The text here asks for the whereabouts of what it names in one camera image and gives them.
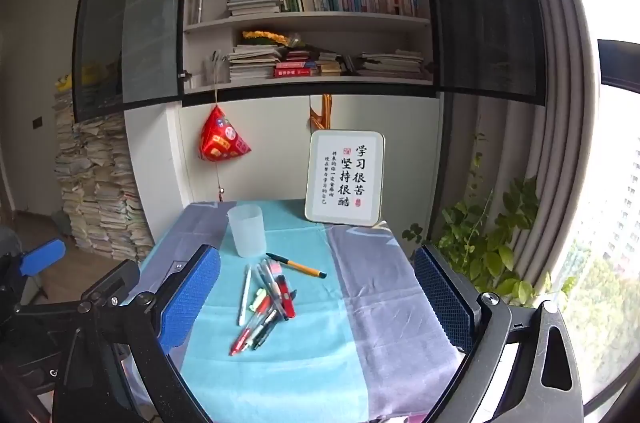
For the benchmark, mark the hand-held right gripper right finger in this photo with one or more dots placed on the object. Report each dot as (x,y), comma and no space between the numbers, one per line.
(442,298)

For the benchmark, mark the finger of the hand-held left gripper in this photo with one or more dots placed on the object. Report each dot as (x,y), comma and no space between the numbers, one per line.
(42,255)
(115,278)

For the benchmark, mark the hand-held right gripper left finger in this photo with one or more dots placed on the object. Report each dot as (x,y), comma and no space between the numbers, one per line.
(190,298)

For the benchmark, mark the white gel pen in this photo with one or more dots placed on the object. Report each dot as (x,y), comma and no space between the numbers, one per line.
(244,295)

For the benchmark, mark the pile of mixed pens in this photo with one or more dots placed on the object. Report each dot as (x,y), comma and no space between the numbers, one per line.
(270,308)

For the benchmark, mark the translucent plastic cup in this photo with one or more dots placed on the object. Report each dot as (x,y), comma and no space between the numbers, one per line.
(246,230)

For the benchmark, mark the yellow ballpoint pen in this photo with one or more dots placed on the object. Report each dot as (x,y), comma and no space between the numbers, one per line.
(295,265)

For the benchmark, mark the green potted plant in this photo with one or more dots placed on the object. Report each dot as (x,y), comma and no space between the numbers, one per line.
(492,248)

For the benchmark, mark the tall pile of paper booklets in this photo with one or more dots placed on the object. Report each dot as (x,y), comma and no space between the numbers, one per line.
(100,193)

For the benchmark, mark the blue and purple tablecloth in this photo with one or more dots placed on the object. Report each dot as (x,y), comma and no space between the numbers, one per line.
(325,343)

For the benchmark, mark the framed calligraphy sign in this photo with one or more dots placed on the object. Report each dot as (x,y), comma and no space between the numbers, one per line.
(345,175)

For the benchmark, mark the red pyramid hanging ornament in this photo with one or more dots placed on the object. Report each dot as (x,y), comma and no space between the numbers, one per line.
(220,140)

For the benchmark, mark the yellow plush toy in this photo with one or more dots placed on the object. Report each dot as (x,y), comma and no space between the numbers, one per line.
(75,78)

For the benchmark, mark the grey curtain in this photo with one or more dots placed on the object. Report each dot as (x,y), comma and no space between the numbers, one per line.
(550,128)

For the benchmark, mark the orange striped ribbon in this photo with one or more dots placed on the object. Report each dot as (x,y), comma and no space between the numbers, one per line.
(320,113)

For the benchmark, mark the clear pen holder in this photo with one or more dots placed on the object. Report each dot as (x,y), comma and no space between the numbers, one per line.
(214,70)

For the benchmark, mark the wide stack of grey booklets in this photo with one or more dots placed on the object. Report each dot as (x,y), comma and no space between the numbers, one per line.
(392,64)

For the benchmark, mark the thick stack of workbooks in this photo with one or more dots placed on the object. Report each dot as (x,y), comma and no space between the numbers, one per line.
(252,63)

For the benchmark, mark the glass cabinet door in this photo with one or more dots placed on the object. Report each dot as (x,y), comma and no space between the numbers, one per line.
(480,3)
(130,28)

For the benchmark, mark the stack of red books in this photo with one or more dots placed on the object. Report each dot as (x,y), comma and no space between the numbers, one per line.
(295,70)

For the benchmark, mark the stack of brown books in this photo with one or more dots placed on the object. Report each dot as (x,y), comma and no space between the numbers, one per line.
(330,65)

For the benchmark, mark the yellow artificial flowers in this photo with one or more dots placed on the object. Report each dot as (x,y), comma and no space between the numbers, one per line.
(265,37)

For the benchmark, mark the clear glass jar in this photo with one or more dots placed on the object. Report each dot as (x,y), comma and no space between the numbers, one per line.
(199,3)

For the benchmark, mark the small stack of white books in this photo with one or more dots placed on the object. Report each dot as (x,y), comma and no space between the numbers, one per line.
(252,7)

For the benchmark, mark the white bookshelf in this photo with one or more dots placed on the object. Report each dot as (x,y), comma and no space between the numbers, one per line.
(310,25)

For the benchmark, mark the black wall switch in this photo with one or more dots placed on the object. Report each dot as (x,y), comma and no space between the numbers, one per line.
(37,122)

